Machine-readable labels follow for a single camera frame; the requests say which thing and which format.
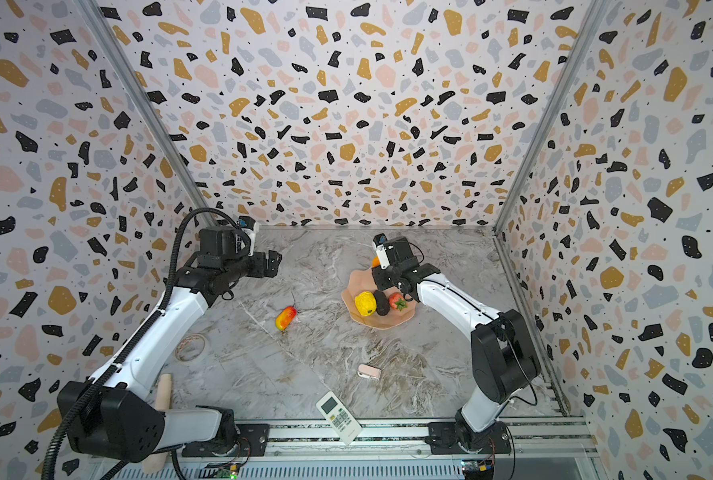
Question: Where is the aluminium right floor rail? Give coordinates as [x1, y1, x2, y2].
[494, 234, 572, 417]

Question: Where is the pink wavy fruit bowl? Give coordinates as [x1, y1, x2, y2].
[342, 269, 418, 330]

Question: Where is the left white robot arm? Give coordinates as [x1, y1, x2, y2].
[48, 250, 282, 463]

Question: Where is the aluminium back floor rail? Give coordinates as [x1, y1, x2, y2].
[258, 223, 496, 233]

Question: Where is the aluminium front mounting rail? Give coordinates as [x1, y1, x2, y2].
[91, 416, 598, 480]

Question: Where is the aluminium floor rail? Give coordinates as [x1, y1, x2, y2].
[258, 223, 496, 233]
[494, 234, 572, 417]

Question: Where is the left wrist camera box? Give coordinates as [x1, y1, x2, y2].
[198, 216, 256, 264]

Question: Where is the wooden beige handle tool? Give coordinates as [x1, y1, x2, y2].
[142, 373, 172, 474]

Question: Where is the red strawberry fake fruit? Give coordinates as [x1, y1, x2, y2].
[389, 292, 408, 311]

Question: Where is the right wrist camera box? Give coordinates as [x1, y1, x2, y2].
[373, 233, 420, 270]

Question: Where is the yellow lemon fake fruit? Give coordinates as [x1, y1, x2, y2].
[354, 291, 378, 317]

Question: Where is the dark avocado fake fruit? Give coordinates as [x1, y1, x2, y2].
[373, 290, 391, 316]

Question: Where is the aluminium corner post right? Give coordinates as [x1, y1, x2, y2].
[493, 0, 608, 236]

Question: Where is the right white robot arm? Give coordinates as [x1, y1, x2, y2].
[372, 265, 542, 453]

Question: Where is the aluminium corner post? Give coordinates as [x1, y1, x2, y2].
[74, 0, 208, 208]
[493, 0, 608, 236]

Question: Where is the white remote control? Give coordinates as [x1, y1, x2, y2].
[316, 391, 363, 446]

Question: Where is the small pink case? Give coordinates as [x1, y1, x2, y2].
[356, 364, 382, 380]

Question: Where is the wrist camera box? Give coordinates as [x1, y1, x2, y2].
[198, 216, 256, 264]
[373, 233, 420, 270]

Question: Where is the black corrugated cable conduit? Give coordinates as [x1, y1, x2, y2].
[40, 207, 254, 480]

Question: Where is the aluminium corner post left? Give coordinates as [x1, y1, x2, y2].
[74, 0, 208, 208]

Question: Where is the beige rubber band ring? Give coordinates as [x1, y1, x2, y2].
[174, 333, 208, 362]

